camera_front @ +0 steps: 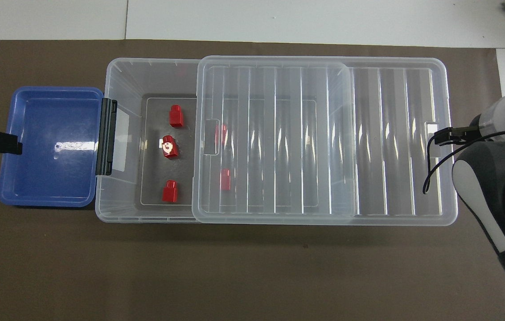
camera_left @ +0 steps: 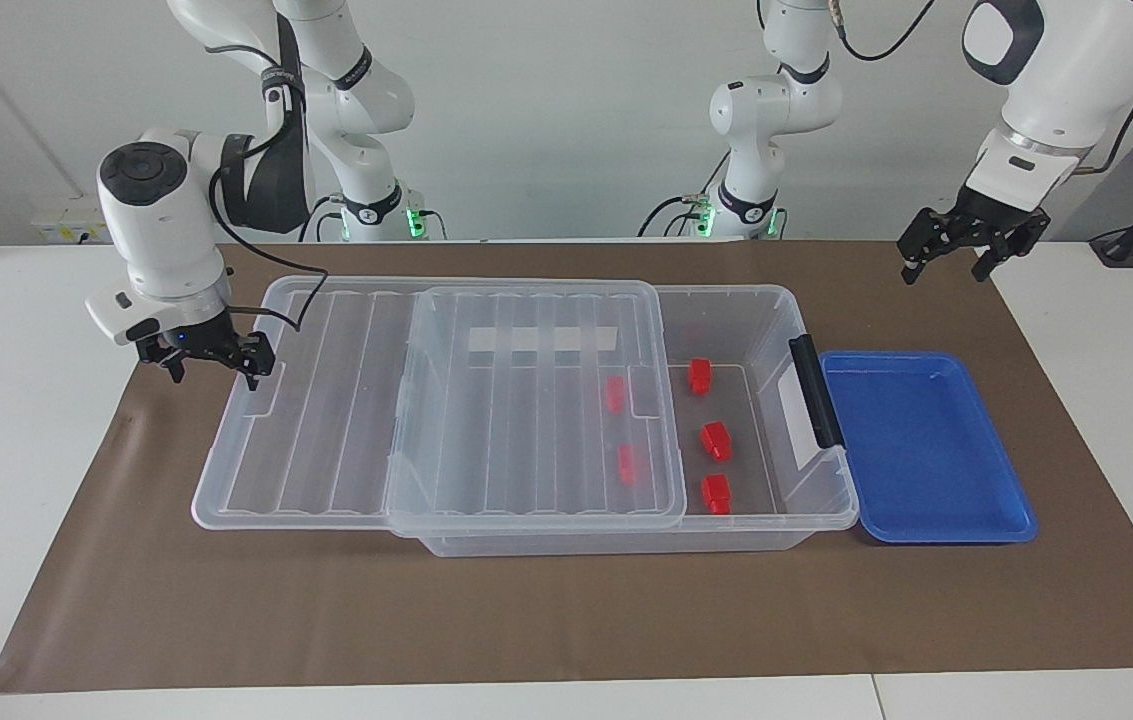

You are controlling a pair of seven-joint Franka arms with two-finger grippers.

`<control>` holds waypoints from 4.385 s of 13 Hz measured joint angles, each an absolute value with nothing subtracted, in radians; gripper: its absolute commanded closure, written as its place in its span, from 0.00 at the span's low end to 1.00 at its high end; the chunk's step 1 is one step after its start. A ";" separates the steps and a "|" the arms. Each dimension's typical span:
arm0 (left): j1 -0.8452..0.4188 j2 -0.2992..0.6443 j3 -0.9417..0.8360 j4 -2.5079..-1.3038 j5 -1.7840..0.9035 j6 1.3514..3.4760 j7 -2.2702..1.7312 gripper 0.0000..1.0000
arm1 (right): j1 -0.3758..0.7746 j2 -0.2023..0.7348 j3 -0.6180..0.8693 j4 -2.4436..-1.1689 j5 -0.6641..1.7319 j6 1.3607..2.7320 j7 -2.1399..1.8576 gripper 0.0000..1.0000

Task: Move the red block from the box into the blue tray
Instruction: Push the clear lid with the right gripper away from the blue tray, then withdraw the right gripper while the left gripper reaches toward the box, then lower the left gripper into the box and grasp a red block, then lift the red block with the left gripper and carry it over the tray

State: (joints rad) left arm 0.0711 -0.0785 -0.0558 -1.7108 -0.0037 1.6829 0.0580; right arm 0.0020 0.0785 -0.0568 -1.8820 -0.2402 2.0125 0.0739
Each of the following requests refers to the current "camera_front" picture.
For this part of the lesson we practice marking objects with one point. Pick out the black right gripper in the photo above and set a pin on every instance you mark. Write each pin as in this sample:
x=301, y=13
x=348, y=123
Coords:
x=466, y=131

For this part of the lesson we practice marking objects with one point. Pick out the clear ribbed box lid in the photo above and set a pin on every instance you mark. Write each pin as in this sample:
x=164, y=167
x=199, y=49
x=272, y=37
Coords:
x=390, y=133

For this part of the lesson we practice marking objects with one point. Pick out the red block with white print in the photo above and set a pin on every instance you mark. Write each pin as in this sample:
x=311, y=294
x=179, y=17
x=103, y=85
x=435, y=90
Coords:
x=170, y=147

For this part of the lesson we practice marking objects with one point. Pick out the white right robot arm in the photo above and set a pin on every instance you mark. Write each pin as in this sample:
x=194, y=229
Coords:
x=479, y=187

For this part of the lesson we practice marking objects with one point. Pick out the blue plastic tray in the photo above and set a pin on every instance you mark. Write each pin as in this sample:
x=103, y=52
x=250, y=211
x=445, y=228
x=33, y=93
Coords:
x=47, y=178

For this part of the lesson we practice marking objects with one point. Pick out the black box latch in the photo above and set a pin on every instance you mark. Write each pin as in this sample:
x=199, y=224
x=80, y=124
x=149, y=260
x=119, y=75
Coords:
x=106, y=133

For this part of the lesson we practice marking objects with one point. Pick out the clear plastic storage box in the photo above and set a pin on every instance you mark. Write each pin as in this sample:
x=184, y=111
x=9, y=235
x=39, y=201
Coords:
x=158, y=169

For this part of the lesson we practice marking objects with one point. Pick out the red toy block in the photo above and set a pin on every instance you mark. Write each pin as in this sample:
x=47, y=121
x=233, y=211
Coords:
x=221, y=133
x=176, y=116
x=170, y=191
x=224, y=179

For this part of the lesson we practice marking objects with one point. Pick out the brown table mat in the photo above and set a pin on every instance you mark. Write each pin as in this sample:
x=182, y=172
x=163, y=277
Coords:
x=234, y=276

